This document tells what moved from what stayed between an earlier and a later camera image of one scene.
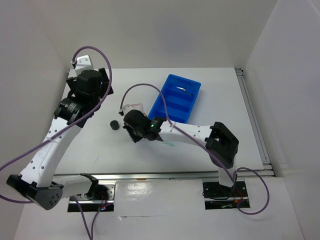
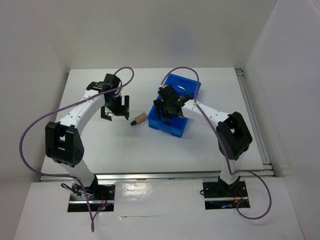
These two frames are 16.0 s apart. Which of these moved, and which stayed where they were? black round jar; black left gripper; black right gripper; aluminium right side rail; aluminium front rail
Moved: black round jar; black left gripper; black right gripper
Stayed: aluminium right side rail; aluminium front rail
